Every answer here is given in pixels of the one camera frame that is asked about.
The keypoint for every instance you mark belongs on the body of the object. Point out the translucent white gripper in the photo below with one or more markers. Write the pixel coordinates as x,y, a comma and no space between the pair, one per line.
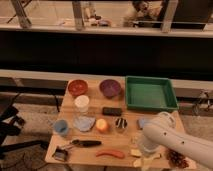
146,146

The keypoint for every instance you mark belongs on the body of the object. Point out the yellow banana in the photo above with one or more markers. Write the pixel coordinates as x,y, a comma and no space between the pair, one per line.
143,161

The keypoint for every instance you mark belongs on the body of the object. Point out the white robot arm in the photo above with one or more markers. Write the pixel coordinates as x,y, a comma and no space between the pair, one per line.
160,130

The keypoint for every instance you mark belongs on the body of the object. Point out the purple bowl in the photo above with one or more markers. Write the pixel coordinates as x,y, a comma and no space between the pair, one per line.
110,88

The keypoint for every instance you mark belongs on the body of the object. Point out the red bowl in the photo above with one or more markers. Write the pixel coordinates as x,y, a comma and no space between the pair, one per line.
77,87

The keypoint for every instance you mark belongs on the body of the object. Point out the blue sponge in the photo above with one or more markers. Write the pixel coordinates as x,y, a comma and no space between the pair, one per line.
141,123

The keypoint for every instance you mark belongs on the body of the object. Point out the red chili pepper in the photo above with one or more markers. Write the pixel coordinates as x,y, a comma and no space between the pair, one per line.
111,152

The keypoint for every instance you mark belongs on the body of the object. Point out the bunch of red grapes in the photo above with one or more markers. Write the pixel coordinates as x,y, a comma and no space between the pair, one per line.
176,159

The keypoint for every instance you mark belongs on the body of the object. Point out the small metal cup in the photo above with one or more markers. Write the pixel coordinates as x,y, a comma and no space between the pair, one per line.
121,124

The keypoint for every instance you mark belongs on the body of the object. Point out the red yellow apple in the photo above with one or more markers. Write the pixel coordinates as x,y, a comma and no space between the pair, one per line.
102,125

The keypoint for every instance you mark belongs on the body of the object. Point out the green plastic tray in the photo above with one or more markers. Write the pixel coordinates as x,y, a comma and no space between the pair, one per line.
150,94

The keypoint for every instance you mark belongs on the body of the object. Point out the black rectangular block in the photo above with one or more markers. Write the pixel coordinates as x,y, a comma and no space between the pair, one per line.
111,111

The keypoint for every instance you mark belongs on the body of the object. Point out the grey-blue crumpled cloth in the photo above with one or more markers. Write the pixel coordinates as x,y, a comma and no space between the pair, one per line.
84,123

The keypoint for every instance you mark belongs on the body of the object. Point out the white cup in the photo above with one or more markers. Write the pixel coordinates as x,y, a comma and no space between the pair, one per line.
82,103

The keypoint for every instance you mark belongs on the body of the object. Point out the small metal clip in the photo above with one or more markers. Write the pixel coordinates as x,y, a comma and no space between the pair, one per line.
60,154

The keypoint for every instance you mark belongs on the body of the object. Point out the blue cup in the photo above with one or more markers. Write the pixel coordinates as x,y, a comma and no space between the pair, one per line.
61,127

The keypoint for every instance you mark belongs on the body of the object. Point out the black chair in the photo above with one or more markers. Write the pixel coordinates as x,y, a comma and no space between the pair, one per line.
8,118

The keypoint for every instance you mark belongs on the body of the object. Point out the black handled peeler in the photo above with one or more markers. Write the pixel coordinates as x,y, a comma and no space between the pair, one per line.
82,143

